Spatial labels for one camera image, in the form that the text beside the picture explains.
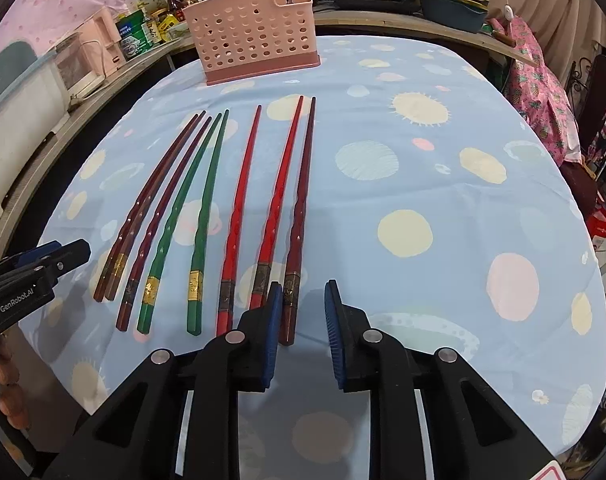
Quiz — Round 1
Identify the dark metal chair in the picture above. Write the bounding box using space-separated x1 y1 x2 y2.
570 52 606 126

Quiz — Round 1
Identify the red chopstick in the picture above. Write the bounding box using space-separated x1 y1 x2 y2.
215 104 262 338
249 95 304 311

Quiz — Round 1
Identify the row of coloured chopsticks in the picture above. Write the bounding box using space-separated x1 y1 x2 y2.
116 116 213 332

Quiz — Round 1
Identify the dark brown chopstick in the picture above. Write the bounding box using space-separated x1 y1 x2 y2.
278 96 317 347
93 114 199 303
104 110 207 302

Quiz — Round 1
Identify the pink spotted curtain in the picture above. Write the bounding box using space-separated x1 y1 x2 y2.
0 0 169 56

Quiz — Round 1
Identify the black induction cooker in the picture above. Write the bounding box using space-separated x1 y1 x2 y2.
328 0 424 16

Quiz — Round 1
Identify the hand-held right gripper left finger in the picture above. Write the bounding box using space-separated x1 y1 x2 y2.
43 282 284 480

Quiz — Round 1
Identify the green and white canister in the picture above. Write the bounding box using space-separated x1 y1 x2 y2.
116 12 151 61

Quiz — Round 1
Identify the white and blue plastic box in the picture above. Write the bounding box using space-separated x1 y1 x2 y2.
0 40 71 241

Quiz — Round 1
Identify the green chopstick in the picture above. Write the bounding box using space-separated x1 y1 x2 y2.
136 112 223 335
185 109 230 337

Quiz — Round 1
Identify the blue dotted tablecloth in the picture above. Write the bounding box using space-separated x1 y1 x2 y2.
18 35 606 480

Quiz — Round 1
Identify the white kitchen appliance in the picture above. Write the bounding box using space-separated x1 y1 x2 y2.
53 32 106 98

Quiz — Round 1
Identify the pink floral cloth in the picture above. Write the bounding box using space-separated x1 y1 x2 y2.
503 15 584 161

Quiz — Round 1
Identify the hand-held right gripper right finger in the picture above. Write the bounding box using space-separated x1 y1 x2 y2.
324 280 558 480

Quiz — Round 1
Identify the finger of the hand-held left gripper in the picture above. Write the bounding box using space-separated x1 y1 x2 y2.
0 241 64 281
30 239 91 288

